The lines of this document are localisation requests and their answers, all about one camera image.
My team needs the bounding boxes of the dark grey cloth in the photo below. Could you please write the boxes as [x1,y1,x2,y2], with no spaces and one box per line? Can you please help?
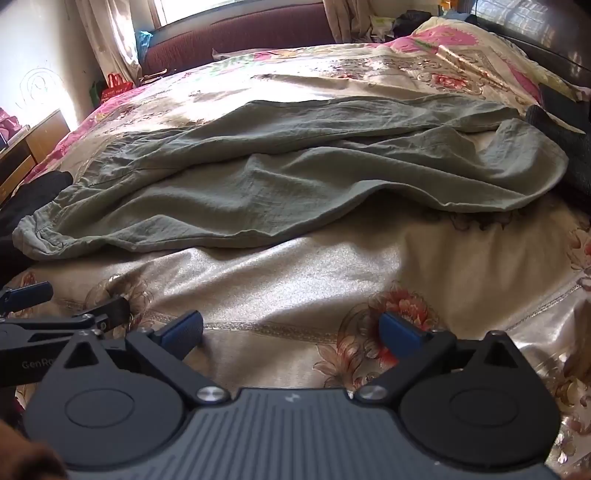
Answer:
[525,85,591,195]

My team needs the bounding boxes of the black cloth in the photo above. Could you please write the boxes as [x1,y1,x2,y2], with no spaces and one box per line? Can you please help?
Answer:
[0,171,75,289]

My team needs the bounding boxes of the wooden cabinet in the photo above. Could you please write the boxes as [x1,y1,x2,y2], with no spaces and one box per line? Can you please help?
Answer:
[0,109,71,205]

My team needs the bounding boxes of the pile of clothes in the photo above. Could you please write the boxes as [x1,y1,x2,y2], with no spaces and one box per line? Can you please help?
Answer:
[369,9,446,43]

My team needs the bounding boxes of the red shopping bag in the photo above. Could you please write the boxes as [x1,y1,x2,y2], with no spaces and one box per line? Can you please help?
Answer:
[100,73,136,101]

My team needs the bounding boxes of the pink cloth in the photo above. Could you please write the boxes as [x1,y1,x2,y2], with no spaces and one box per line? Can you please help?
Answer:
[0,107,22,136]

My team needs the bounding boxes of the green bag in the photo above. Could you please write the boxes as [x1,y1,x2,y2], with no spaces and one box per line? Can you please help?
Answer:
[89,80,108,110]

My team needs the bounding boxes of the brown fuzzy cloth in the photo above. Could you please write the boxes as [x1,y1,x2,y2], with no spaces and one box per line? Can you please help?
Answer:
[0,418,66,480]

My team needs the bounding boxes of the window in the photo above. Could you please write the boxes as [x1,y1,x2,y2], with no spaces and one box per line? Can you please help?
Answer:
[154,0,325,25]

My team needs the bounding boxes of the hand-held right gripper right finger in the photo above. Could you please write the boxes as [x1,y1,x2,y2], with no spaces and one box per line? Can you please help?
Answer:
[351,312,525,409]

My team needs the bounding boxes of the beige patterned curtain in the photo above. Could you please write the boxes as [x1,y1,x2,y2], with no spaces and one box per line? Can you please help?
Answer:
[88,0,142,88]
[322,0,376,45]

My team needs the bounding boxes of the dark wooden bed board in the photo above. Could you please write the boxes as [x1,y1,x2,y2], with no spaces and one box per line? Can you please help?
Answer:
[475,0,591,103]

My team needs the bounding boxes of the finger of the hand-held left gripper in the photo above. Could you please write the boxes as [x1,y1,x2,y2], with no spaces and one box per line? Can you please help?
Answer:
[0,281,53,315]
[0,296,132,344]

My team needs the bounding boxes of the floral satin bedspread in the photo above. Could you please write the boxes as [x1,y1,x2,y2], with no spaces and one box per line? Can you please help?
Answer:
[9,16,591,480]

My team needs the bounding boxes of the blue plastic bag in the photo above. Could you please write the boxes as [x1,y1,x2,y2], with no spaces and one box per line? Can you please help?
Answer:
[135,29,154,62]

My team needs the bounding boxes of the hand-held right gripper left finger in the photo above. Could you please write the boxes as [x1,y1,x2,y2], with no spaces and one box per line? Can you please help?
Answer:
[56,310,232,409]

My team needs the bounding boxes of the grey-green pants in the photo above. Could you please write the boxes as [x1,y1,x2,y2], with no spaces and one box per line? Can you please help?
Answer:
[13,98,570,260]

